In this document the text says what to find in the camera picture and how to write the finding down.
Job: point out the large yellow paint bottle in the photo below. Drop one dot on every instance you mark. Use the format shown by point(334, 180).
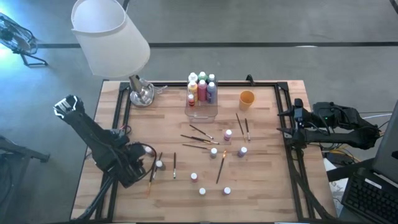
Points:
point(192, 88)

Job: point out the dark brown paint bottle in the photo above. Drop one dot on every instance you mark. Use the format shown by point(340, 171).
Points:
point(160, 165)

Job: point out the small purple paint bottle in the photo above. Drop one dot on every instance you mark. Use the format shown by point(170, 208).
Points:
point(242, 152)

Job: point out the coral red paint bottle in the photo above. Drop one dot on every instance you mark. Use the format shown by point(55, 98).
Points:
point(194, 177)

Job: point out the small grey paint bottle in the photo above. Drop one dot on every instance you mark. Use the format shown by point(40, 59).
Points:
point(213, 152)

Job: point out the thin black paintbrush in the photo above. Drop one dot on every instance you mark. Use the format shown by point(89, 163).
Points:
point(160, 155)

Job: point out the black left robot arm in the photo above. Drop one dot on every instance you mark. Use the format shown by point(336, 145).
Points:
point(90, 137)

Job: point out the short brown paintbrush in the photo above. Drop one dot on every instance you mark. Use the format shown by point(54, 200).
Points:
point(247, 129)

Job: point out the black floor stand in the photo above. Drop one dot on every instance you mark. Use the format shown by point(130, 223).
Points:
point(25, 152)

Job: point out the large periwinkle blue paint bottle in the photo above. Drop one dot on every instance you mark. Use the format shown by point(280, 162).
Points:
point(211, 93)

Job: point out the clear plastic bin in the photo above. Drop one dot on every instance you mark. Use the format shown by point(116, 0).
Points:
point(202, 113)

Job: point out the magenta paint bottle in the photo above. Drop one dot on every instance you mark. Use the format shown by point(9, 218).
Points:
point(227, 190)

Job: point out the black desk bar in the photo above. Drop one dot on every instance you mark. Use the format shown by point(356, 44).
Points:
point(348, 171)

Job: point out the reddish brown paint bottle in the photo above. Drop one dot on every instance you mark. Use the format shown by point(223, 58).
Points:
point(149, 150)

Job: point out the large green paint bottle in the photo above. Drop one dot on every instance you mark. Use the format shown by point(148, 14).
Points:
point(202, 75)

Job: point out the small light pink paint bottle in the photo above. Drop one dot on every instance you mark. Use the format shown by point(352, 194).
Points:
point(228, 134)

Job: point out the yellow paper cup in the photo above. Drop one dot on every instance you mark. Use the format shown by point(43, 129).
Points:
point(247, 101)

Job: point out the black power adapter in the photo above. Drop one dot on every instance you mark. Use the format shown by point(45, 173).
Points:
point(339, 158)

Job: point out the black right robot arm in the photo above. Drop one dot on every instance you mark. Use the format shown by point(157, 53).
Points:
point(342, 138)

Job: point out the black table clamp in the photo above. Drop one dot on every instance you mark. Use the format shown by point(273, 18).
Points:
point(250, 80)

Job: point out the white paper sheet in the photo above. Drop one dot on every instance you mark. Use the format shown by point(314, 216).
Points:
point(337, 189)

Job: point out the black floor fan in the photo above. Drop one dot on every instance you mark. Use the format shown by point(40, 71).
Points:
point(17, 37)

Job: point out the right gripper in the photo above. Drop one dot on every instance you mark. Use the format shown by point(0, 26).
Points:
point(300, 124)

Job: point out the black table frame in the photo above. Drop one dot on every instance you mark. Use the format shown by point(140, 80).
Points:
point(264, 84)

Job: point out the black paintbrush gold ferrule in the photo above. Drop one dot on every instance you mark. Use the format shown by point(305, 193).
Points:
point(240, 126)

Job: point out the black paintbrush orange bristles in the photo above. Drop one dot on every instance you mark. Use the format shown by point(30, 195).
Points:
point(221, 168)

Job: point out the grey laptop screen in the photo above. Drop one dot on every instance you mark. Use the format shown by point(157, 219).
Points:
point(388, 149)

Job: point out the small yellow paint bottle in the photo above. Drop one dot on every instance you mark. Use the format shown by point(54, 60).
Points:
point(202, 191)

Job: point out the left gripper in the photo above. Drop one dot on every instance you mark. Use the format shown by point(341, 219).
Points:
point(133, 165)

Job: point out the black keyboard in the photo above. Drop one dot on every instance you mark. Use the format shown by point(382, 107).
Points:
point(370, 199)

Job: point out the white shade silver table lamp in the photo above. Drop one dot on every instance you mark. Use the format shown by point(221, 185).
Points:
point(109, 40)

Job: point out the small orange paint bottle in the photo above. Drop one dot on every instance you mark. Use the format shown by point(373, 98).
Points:
point(191, 100)

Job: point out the large pink paint bottle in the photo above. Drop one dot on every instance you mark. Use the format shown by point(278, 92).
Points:
point(202, 91)

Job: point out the white bottle red logo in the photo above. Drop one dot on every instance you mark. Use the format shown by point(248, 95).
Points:
point(193, 76)

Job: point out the black paintbrush silver ferrule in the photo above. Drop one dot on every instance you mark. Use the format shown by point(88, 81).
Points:
point(174, 165)

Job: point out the paintbrush with orange end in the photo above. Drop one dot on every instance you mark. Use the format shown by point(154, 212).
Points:
point(150, 183)

